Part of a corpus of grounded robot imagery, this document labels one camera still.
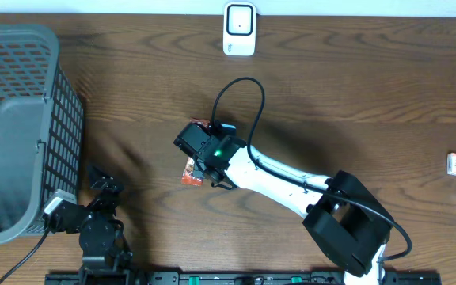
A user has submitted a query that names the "red Top chocolate bar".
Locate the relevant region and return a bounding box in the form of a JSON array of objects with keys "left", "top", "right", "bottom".
[{"left": 181, "top": 118, "right": 210, "bottom": 186}]

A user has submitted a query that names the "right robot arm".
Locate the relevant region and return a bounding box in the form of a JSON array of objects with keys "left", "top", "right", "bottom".
[{"left": 174, "top": 123, "right": 393, "bottom": 284}]

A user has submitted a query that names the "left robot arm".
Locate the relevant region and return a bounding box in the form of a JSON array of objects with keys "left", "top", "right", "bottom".
[{"left": 43, "top": 165, "right": 139, "bottom": 285}]

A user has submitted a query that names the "grey plastic basket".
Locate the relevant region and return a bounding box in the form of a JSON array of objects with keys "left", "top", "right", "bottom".
[{"left": 0, "top": 25, "right": 84, "bottom": 244}]

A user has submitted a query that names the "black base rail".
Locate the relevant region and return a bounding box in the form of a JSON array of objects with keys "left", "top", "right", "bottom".
[{"left": 44, "top": 272, "right": 442, "bottom": 285}]

